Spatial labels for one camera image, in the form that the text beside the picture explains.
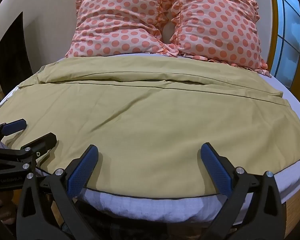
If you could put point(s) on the person's left hand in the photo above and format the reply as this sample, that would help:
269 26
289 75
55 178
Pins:
3 202

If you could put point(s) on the wooden bed frame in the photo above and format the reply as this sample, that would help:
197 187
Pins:
298 205

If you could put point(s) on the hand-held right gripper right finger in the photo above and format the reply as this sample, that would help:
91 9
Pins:
218 171

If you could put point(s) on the window with yellow frame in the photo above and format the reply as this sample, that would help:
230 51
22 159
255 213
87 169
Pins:
288 30

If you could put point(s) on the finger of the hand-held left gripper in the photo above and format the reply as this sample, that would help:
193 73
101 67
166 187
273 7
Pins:
43 141
15 125

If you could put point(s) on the dark door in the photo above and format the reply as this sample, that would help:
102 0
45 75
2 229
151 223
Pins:
13 60

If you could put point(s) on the bed with white sheet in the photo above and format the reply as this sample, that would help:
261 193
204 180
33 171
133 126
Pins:
145 206

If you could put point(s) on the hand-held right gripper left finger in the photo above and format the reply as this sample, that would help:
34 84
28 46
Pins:
82 171

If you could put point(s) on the pink polka dot pillow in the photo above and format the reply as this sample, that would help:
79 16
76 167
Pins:
215 27
115 22

